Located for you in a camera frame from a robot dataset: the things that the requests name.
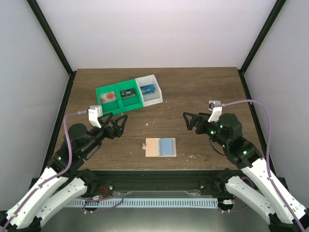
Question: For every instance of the light blue slotted cable duct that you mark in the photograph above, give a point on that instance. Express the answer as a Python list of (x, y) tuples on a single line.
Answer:
[(210, 203)]

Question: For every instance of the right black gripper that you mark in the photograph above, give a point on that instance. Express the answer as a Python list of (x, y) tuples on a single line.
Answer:
[(198, 123)]

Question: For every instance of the black card in bin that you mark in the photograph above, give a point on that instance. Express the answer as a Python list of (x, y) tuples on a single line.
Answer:
[(127, 93)]

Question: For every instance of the green bin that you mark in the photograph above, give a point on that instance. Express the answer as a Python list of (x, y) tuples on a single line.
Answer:
[(112, 107), (131, 103)]

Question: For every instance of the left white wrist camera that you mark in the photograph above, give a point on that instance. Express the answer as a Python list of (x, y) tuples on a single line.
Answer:
[(94, 113)]

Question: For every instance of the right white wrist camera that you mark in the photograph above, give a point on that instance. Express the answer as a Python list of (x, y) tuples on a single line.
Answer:
[(216, 111)]

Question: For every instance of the middle green bin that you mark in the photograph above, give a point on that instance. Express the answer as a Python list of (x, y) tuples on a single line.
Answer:
[(131, 103)]

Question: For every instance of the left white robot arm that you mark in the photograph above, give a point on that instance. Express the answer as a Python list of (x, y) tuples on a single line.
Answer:
[(62, 180)]

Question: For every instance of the blue card in bin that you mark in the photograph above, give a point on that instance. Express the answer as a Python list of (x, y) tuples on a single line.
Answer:
[(147, 89)]

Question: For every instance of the white bin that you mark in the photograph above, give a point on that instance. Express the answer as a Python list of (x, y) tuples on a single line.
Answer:
[(150, 99)]

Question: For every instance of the red dotted card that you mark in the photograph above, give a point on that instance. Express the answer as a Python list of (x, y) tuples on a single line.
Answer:
[(108, 97)]

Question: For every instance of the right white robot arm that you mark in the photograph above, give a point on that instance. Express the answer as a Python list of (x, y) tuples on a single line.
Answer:
[(269, 198)]

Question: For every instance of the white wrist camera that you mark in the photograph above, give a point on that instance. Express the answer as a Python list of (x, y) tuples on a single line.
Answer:
[(94, 113), (216, 111)]

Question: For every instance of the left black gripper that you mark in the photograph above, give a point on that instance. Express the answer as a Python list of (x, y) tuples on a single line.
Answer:
[(110, 129)]

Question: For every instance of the pink leather card holder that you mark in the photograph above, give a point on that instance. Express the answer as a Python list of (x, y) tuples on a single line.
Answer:
[(159, 147)]

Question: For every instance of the left green bin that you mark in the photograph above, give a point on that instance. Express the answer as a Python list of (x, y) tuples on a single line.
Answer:
[(112, 107)]

